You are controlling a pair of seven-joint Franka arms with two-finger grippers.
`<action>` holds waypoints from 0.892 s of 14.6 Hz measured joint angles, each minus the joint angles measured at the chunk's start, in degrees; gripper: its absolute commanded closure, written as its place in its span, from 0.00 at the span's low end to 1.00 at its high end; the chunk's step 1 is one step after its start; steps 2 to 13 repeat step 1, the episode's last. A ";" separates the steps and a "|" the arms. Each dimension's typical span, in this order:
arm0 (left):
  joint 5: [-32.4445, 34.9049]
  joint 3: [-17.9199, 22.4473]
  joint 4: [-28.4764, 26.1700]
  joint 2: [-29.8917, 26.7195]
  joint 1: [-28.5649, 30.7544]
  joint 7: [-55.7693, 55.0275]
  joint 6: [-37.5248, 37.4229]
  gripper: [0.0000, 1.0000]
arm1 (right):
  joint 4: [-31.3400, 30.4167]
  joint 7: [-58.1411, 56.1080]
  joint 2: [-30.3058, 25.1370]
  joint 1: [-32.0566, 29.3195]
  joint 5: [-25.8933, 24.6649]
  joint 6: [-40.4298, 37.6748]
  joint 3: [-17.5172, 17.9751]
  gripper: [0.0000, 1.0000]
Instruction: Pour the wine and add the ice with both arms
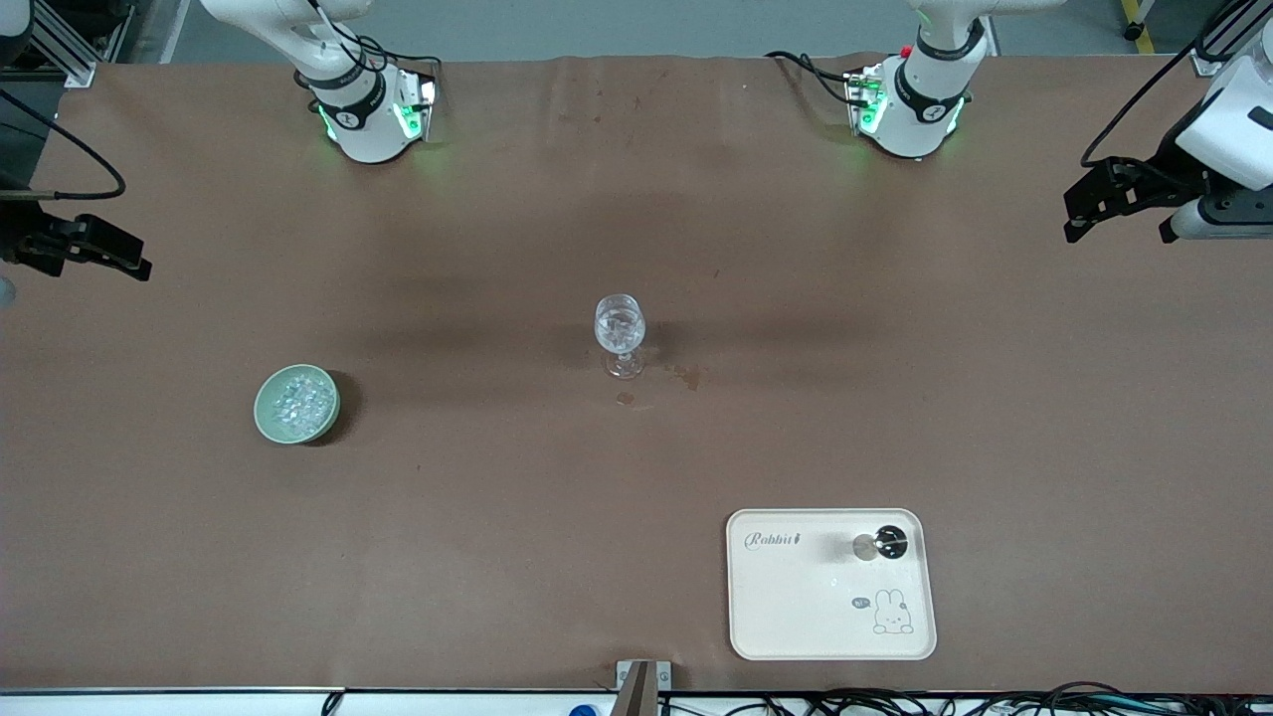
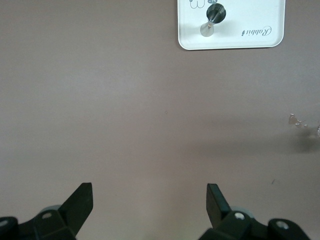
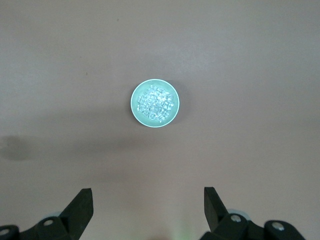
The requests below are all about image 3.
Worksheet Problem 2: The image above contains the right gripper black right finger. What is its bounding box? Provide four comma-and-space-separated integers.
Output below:
199, 186, 307, 240

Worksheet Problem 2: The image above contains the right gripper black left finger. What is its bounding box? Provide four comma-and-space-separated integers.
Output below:
0, 187, 94, 240

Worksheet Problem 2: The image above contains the pile of clear ice cubes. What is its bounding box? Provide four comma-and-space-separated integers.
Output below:
136, 84, 175, 123

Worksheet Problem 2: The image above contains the green ceramic bowl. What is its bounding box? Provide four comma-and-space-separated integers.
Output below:
129, 78, 180, 129

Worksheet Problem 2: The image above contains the brown table cover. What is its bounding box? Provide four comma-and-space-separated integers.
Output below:
0, 0, 320, 240

